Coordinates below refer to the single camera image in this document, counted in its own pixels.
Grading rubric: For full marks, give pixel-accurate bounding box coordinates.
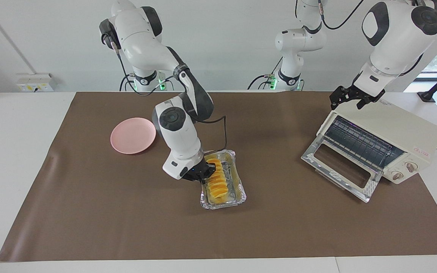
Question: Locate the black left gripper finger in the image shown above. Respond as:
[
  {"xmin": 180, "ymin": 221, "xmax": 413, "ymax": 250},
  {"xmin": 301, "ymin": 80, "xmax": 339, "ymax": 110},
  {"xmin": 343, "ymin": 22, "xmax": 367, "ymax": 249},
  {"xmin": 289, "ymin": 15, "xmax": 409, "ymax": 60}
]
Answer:
[
  {"xmin": 330, "ymin": 86, "xmax": 355, "ymax": 110},
  {"xmin": 356, "ymin": 97, "xmax": 385, "ymax": 110}
]

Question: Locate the golden sliced bread loaf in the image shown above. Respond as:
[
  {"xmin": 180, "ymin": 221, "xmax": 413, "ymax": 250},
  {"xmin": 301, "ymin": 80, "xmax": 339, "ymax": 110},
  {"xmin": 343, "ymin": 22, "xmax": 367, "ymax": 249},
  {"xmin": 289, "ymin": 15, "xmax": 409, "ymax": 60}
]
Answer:
[{"xmin": 206, "ymin": 158, "xmax": 229, "ymax": 200}]

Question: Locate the aluminium foil tray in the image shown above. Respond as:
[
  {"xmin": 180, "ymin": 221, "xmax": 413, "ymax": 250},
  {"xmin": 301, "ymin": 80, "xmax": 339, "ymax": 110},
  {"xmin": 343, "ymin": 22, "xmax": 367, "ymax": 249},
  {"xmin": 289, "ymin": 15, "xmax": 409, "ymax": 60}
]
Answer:
[{"xmin": 200, "ymin": 149, "xmax": 247, "ymax": 210}]

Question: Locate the white toaster oven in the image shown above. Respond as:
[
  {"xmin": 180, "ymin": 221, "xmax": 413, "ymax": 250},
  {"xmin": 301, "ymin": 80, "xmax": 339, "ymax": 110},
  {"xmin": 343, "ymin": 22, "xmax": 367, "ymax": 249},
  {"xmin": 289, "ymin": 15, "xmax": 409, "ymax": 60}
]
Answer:
[{"xmin": 316, "ymin": 99, "xmax": 437, "ymax": 185}]

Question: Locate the brown table mat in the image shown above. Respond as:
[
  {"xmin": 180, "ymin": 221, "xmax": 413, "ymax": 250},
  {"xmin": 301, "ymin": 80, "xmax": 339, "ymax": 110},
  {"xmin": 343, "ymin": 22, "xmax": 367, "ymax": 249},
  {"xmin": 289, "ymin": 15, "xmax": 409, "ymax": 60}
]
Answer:
[{"xmin": 0, "ymin": 91, "xmax": 437, "ymax": 262}]

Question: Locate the pink round plate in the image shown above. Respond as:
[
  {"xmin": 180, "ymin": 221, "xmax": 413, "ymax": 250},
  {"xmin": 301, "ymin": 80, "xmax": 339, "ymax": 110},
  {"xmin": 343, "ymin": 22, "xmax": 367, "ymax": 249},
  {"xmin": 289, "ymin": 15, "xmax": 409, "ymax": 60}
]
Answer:
[{"xmin": 110, "ymin": 118, "xmax": 157, "ymax": 155}]

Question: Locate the white power strip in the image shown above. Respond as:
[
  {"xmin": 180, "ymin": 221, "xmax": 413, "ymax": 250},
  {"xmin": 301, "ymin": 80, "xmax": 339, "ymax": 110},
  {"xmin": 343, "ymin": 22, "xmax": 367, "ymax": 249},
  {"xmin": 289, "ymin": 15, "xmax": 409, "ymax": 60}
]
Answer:
[{"xmin": 16, "ymin": 73, "xmax": 55, "ymax": 93}]

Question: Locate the metal wire oven rack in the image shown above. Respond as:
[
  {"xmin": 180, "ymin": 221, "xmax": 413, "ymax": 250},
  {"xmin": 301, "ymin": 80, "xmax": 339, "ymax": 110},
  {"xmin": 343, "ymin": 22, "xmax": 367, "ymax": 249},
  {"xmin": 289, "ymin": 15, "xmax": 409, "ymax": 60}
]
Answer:
[{"xmin": 324, "ymin": 115, "xmax": 406, "ymax": 170}]

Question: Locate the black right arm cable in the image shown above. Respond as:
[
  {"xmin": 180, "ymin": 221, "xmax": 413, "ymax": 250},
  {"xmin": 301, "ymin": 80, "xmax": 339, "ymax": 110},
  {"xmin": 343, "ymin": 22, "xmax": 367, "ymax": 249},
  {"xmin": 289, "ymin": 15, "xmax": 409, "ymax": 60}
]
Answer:
[{"xmin": 105, "ymin": 33, "xmax": 228, "ymax": 153}]

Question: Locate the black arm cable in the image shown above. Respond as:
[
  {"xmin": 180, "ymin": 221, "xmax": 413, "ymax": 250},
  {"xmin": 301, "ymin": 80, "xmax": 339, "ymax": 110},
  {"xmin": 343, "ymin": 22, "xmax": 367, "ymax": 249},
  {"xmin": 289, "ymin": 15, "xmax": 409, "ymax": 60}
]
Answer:
[
  {"xmin": 319, "ymin": 0, "xmax": 367, "ymax": 31},
  {"xmin": 105, "ymin": 33, "xmax": 228, "ymax": 153}
]

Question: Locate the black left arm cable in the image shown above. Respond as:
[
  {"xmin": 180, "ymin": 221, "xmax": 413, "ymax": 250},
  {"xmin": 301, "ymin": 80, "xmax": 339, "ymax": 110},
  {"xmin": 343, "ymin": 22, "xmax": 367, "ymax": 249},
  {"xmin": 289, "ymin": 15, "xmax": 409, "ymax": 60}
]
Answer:
[{"xmin": 319, "ymin": 0, "xmax": 367, "ymax": 31}]

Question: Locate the glass oven door metal frame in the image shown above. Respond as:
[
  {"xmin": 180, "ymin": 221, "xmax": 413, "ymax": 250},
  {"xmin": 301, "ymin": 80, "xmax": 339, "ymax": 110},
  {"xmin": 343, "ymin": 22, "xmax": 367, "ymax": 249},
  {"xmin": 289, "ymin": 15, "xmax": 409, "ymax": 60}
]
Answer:
[{"xmin": 301, "ymin": 135, "xmax": 383, "ymax": 203}]

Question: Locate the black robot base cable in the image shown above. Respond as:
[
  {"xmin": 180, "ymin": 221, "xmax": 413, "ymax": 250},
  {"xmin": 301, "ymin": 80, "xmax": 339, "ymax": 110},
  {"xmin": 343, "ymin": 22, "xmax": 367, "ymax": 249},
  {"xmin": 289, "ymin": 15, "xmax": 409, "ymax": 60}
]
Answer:
[
  {"xmin": 120, "ymin": 73, "xmax": 174, "ymax": 91},
  {"xmin": 247, "ymin": 57, "xmax": 284, "ymax": 91}
]

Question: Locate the black velcro cable strap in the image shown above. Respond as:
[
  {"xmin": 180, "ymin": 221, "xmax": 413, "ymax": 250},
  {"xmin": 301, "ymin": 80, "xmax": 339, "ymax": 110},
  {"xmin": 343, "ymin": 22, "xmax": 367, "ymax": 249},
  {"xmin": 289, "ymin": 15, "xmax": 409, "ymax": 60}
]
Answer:
[{"xmin": 172, "ymin": 63, "xmax": 190, "ymax": 81}]

